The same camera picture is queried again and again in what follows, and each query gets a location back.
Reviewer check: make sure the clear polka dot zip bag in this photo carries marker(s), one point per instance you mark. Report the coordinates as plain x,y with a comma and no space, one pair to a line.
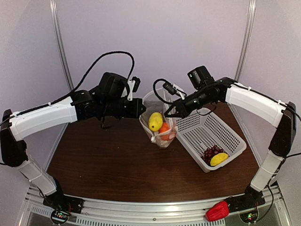
157,101

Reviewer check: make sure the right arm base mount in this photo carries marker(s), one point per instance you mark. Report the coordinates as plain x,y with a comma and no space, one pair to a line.
246,205

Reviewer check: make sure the orange toy pumpkin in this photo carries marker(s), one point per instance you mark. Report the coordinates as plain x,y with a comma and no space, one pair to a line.
164,132

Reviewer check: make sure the right aluminium frame post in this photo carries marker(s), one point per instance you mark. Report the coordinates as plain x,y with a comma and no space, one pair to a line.
251,12

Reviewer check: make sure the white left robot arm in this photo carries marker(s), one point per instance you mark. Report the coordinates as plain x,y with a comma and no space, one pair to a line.
77,106

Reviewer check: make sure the left aluminium frame post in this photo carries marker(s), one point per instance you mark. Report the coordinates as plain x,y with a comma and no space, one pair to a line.
60,45

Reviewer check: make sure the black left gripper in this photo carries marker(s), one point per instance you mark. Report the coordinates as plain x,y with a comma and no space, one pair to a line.
135,112

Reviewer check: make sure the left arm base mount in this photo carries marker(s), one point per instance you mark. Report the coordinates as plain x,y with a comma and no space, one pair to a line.
62,212

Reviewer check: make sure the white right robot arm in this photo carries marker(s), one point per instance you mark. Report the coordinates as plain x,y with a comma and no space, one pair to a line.
280,115

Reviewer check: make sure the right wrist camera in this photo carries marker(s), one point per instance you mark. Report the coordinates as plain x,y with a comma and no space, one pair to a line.
173,89

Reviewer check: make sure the dark red toy grapes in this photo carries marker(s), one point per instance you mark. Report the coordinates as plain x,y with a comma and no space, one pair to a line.
210,152

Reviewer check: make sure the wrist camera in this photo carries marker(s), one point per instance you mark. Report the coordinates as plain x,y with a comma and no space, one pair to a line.
173,89
131,86

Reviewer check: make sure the front aluminium rail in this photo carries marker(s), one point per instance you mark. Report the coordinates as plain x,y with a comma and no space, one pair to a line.
96,212

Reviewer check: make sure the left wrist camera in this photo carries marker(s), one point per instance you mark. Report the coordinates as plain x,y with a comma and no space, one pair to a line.
131,86

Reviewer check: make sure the white perforated plastic basket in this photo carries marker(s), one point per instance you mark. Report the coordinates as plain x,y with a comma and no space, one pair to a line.
203,129

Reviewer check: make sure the red toy bell pepper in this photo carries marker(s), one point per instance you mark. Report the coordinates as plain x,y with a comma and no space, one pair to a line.
218,211

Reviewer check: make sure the aluminium frame post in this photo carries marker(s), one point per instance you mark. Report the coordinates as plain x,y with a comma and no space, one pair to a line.
60,45
251,12

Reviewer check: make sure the yellow toy mango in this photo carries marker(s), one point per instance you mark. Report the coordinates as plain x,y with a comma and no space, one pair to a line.
218,158

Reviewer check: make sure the white toy cauliflower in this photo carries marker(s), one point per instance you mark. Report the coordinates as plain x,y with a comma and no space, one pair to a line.
163,144

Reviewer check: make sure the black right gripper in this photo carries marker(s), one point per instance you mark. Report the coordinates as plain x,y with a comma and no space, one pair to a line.
183,109

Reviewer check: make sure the yellow toy lemon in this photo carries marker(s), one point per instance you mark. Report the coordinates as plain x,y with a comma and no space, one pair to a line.
155,121

